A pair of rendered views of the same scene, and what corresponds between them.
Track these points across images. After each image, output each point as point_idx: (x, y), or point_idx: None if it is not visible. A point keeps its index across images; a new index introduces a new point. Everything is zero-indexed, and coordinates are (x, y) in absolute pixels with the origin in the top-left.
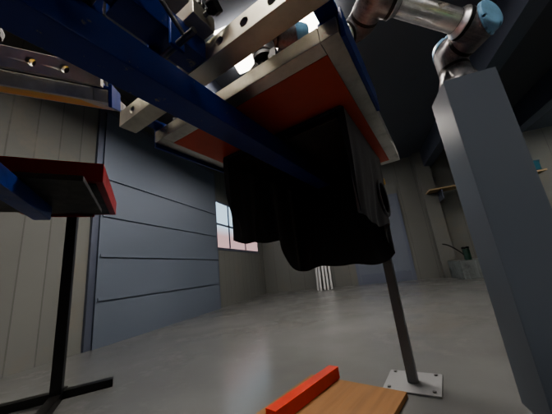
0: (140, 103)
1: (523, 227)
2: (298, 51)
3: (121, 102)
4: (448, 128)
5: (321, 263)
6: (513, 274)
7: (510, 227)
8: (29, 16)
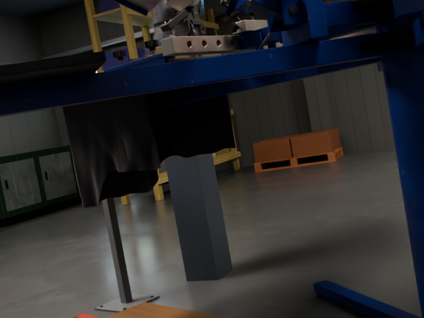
0: (198, 43)
1: (205, 160)
2: None
3: None
4: None
5: (106, 195)
6: (204, 191)
7: (202, 160)
8: (323, 74)
